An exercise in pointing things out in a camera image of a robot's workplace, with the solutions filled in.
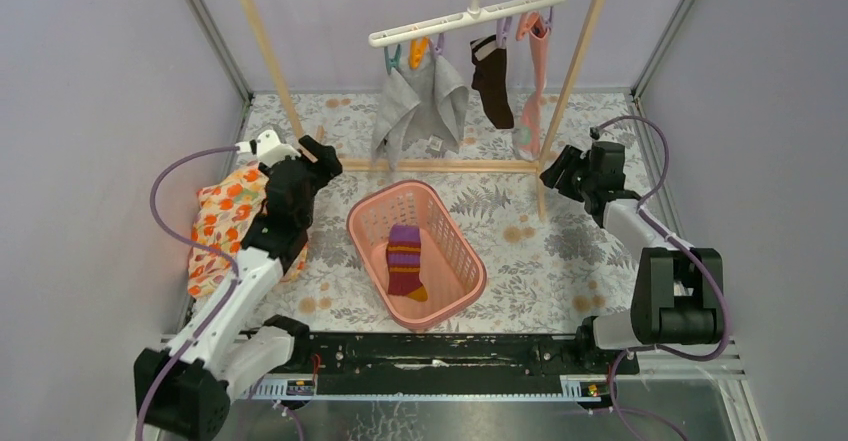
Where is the wooden drying rack frame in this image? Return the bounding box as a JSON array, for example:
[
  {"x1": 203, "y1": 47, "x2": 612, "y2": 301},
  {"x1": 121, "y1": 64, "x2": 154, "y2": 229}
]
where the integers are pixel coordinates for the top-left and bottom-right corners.
[{"x1": 223, "y1": 0, "x2": 621, "y2": 222}]

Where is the white plastic clip hanger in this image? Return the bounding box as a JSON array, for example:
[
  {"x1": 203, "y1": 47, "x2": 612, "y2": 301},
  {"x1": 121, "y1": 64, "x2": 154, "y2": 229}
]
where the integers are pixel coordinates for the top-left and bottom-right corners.
[{"x1": 368, "y1": 0, "x2": 567, "y2": 48}]

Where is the pink clothespin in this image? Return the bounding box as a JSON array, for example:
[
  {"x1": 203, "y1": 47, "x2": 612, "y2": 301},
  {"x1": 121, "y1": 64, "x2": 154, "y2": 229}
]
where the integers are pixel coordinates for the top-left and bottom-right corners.
[{"x1": 515, "y1": 11, "x2": 544, "y2": 41}]

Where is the floral patterned table mat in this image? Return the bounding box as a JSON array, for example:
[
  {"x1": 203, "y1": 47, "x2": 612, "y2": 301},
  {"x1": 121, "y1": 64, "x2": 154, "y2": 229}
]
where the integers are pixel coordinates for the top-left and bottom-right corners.
[{"x1": 245, "y1": 92, "x2": 638, "y2": 333}]

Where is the orange floral cloth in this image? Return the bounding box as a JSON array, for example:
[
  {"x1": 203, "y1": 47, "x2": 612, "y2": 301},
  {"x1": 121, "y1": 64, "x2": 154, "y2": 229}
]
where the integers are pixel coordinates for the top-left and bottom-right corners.
[{"x1": 187, "y1": 161, "x2": 267, "y2": 299}]

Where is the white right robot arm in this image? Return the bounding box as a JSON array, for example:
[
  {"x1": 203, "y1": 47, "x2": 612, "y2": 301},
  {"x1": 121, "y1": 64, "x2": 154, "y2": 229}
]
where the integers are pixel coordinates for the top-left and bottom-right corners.
[{"x1": 540, "y1": 141, "x2": 728, "y2": 373}]

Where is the teal clothespin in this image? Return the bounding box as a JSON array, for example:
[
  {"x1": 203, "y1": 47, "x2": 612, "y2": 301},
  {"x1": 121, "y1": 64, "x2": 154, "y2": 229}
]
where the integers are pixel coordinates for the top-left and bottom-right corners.
[{"x1": 383, "y1": 44, "x2": 403, "y2": 76}]

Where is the dark brown hanging sock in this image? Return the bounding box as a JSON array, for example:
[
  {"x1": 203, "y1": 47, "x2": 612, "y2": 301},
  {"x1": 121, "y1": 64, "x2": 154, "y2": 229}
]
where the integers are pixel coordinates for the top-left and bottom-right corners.
[{"x1": 470, "y1": 35, "x2": 514, "y2": 130}]

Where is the orange clothespin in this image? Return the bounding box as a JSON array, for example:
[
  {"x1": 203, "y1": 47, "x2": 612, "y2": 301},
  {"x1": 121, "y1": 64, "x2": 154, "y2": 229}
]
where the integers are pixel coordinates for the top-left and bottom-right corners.
[{"x1": 408, "y1": 37, "x2": 430, "y2": 70}]

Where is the pink hanging sock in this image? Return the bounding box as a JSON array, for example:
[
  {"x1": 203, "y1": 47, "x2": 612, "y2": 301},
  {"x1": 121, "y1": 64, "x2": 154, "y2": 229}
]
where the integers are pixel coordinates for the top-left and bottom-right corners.
[{"x1": 512, "y1": 30, "x2": 551, "y2": 161}]

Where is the grey slotted cable duct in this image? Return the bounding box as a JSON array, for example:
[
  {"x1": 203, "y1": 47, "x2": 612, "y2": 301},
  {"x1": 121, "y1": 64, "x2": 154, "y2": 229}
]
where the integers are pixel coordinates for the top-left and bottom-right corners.
[{"x1": 253, "y1": 373, "x2": 609, "y2": 403}]

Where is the grey hanging towel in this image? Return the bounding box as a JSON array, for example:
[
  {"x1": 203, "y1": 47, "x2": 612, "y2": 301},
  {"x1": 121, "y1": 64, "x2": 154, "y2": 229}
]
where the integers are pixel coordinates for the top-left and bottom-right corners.
[{"x1": 370, "y1": 52, "x2": 469, "y2": 168}]

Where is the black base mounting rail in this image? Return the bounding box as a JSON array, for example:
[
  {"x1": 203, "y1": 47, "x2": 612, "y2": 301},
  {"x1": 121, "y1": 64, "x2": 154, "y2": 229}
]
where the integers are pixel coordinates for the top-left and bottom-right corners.
[{"x1": 269, "y1": 332, "x2": 639, "y2": 383}]

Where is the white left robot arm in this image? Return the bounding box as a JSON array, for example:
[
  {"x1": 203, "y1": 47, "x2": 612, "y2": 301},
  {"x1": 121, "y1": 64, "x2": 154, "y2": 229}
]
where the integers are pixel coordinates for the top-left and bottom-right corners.
[{"x1": 134, "y1": 130, "x2": 343, "y2": 440}]

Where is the purple clothespin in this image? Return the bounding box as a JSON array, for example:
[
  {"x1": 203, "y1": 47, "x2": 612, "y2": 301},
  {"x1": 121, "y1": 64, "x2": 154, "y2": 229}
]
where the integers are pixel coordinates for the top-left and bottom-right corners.
[
  {"x1": 429, "y1": 33, "x2": 445, "y2": 59},
  {"x1": 495, "y1": 16, "x2": 512, "y2": 49},
  {"x1": 542, "y1": 6, "x2": 554, "y2": 32}
]

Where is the purple striped sock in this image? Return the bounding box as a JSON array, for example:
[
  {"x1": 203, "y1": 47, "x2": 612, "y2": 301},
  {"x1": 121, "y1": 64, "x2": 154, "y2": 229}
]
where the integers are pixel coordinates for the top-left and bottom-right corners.
[{"x1": 385, "y1": 224, "x2": 429, "y2": 302}]

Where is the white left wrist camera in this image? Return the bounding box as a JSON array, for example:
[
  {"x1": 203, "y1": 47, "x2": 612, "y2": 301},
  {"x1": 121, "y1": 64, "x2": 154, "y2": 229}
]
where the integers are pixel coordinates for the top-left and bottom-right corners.
[{"x1": 235, "y1": 129, "x2": 301, "y2": 167}]

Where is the purple clothespin right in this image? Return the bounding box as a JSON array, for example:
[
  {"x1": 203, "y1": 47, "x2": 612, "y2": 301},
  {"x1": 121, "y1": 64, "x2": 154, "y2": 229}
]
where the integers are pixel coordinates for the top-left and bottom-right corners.
[{"x1": 542, "y1": 6, "x2": 554, "y2": 32}]

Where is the purple clothespin middle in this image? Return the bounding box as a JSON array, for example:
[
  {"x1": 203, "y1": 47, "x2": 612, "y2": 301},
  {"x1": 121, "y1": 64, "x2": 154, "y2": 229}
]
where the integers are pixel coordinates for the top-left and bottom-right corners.
[{"x1": 495, "y1": 16, "x2": 512, "y2": 49}]

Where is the purple clothespin left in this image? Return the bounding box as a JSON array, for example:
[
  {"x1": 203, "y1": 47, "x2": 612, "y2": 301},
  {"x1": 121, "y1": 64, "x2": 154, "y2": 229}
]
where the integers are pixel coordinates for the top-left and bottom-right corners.
[{"x1": 429, "y1": 33, "x2": 445, "y2": 59}]

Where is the pink plastic laundry basket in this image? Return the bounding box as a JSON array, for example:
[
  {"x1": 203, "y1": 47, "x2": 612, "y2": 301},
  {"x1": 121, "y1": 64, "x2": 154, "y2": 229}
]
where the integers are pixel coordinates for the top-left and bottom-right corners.
[{"x1": 347, "y1": 180, "x2": 487, "y2": 331}]

